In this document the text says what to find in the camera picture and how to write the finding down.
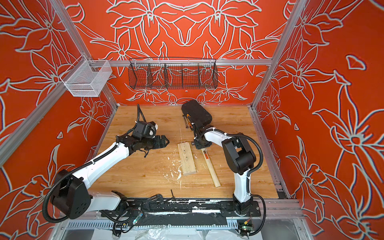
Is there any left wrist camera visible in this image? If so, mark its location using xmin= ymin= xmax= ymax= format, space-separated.
xmin=132 ymin=121 xmax=158 ymax=140

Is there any wooden handle claw hammer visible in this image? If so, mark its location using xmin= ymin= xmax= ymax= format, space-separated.
xmin=201 ymin=148 xmax=221 ymax=188

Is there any light wooden block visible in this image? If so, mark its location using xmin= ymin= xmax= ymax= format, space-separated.
xmin=178 ymin=142 xmax=197 ymax=176

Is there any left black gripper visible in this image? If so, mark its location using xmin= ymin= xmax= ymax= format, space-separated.
xmin=141 ymin=134 xmax=171 ymax=149

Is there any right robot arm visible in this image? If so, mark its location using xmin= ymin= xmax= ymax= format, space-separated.
xmin=192 ymin=126 xmax=264 ymax=216

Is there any white wire mesh basket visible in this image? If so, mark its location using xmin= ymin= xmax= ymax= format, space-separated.
xmin=61 ymin=60 xmax=112 ymax=97

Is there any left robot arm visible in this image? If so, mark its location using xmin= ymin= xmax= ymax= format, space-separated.
xmin=42 ymin=134 xmax=170 ymax=224

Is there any black wire wall basket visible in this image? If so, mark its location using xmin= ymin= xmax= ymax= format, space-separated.
xmin=128 ymin=58 xmax=219 ymax=90

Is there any black tool case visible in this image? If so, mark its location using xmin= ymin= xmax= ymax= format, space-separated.
xmin=182 ymin=100 xmax=212 ymax=129

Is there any screwdriver beside case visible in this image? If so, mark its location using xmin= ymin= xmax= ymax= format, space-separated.
xmin=183 ymin=115 xmax=189 ymax=129

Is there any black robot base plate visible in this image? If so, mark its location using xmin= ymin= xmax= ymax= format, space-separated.
xmin=101 ymin=195 xmax=262 ymax=220

